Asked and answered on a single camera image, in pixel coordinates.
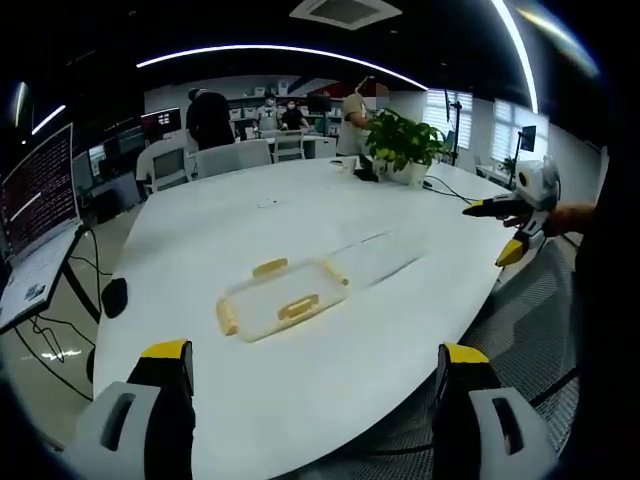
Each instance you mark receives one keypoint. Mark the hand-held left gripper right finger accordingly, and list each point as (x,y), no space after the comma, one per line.
(480,430)

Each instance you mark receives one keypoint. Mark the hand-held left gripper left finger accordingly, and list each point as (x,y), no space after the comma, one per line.
(125,430)

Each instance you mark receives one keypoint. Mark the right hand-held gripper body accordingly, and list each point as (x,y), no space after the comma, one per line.
(537,185)

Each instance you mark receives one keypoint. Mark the clear lid with yellow buckles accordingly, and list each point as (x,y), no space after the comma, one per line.
(282,300)

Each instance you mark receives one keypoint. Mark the person's right hand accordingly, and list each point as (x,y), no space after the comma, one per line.
(555,220)

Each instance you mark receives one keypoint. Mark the black stand with screen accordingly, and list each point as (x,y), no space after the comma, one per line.
(526,140)

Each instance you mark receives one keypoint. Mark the black tripod stand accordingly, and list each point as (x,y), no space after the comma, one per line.
(454,125)

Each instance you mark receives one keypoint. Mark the green potted plant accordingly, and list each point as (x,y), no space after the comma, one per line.
(400,142)

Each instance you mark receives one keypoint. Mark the clear plastic box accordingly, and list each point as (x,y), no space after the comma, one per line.
(375,257)

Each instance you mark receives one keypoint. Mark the curved ceiling light strip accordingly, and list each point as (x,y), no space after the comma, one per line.
(280,48)
(522,55)

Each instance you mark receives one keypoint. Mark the black computer mouse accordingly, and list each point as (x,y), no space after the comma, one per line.
(115,297)

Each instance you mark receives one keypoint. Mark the black device on table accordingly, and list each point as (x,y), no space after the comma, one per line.
(365,172)

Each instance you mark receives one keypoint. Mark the white paper cup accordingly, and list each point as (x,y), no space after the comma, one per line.
(349,166)

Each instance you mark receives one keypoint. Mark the white laptop stand table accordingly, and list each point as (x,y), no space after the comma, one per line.
(65,280)

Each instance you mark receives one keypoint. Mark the computer monitor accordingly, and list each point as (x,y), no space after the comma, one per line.
(161,121)
(319,105)
(102,159)
(132,141)

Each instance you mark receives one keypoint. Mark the grey office chair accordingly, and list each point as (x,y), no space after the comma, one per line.
(167,167)
(288,146)
(232,157)

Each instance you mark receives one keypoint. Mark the open laptop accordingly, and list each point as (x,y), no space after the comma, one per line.
(37,215)

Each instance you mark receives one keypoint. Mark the ceiling air vent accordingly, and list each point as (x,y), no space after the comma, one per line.
(345,11)

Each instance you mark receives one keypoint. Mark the short ceiling light strip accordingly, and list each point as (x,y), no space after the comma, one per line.
(49,119)

